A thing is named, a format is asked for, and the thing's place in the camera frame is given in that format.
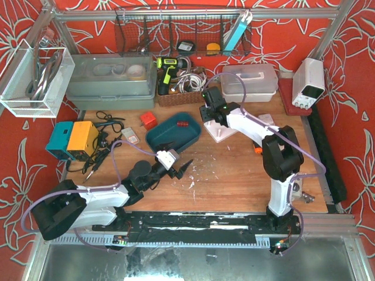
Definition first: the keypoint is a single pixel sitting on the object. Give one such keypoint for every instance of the teal power supply box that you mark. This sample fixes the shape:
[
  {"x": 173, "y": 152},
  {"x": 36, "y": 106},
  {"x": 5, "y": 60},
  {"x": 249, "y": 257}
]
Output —
[{"x": 59, "y": 141}]

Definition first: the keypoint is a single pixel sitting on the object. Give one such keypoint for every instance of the soldering iron pen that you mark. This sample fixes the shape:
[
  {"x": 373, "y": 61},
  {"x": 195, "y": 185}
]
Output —
[{"x": 94, "y": 169}]

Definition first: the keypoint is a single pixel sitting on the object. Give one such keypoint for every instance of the red spring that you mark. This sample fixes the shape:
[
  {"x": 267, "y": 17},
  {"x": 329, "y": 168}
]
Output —
[{"x": 182, "y": 124}]

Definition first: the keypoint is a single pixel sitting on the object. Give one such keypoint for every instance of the clear acrylic bin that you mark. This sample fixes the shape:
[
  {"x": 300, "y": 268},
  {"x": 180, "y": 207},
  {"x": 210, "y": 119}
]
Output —
[{"x": 34, "y": 82}]

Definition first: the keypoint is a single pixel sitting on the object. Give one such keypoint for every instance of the black wire wall basket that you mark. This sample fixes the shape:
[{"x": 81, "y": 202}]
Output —
[{"x": 157, "y": 30}]

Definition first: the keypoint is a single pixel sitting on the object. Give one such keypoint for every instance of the yellow tape measure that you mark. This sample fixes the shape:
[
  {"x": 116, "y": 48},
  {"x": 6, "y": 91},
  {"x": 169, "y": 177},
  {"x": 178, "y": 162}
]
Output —
[{"x": 212, "y": 49}]

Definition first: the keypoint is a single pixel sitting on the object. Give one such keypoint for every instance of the white cube charger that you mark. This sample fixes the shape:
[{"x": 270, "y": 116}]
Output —
[{"x": 266, "y": 118}]

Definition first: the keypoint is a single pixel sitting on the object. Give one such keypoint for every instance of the white clear lidded toolbox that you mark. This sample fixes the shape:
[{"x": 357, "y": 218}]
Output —
[{"x": 260, "y": 80}]

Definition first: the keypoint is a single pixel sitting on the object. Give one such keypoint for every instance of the grey plastic storage box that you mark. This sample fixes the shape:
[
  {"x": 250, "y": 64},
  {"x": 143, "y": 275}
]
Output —
[{"x": 112, "y": 82}]

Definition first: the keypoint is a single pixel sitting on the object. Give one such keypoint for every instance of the woven brown basket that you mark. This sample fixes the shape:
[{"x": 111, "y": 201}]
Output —
[{"x": 186, "y": 88}]

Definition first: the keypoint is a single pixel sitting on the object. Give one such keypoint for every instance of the white bench power supply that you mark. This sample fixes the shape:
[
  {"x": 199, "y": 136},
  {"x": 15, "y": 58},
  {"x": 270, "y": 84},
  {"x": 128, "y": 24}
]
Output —
[{"x": 308, "y": 83}]

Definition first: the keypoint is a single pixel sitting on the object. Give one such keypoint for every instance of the metal L-shaped bracket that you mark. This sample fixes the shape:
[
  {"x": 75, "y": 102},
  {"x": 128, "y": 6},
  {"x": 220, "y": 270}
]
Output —
[{"x": 307, "y": 197}]

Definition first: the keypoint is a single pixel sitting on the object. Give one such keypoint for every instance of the blue white book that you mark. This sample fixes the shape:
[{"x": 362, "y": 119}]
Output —
[{"x": 231, "y": 38}]

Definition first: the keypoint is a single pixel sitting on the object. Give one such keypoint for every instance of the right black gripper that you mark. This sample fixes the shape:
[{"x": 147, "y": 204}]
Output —
[{"x": 205, "y": 113}]

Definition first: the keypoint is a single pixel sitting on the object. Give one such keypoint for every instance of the white four-peg base plate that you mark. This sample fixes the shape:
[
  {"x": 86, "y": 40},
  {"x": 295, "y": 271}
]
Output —
[{"x": 218, "y": 132}]

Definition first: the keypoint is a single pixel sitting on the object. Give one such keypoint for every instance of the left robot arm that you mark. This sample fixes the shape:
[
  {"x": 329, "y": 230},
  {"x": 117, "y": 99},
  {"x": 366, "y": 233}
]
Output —
[{"x": 70, "y": 206}]

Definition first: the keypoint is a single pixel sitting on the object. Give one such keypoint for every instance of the red mat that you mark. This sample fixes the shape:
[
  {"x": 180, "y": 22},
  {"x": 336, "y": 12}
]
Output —
[{"x": 285, "y": 91}]

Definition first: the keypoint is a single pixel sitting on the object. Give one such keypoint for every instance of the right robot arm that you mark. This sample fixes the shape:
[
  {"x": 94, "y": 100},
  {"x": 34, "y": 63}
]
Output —
[{"x": 281, "y": 158}]

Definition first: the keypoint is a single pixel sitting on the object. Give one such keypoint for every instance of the red cube box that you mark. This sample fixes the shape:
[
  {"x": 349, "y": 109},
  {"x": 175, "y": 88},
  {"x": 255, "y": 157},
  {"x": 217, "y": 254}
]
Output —
[{"x": 148, "y": 120}]

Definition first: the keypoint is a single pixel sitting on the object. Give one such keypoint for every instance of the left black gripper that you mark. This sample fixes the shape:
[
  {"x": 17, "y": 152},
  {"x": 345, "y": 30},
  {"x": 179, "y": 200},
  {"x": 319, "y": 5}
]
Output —
[{"x": 174, "y": 170}]

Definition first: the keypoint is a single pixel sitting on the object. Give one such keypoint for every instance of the teal plastic tray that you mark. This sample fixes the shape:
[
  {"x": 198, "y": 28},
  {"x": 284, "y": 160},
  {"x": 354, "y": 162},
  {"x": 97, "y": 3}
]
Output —
[{"x": 167, "y": 131}]

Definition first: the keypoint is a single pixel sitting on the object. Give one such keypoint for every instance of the green yellow cordless drill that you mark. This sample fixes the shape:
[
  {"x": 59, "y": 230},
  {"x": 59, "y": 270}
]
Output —
[{"x": 169, "y": 66}]

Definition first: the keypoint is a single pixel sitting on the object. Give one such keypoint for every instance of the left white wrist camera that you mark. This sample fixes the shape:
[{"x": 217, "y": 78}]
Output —
[{"x": 167, "y": 158}]

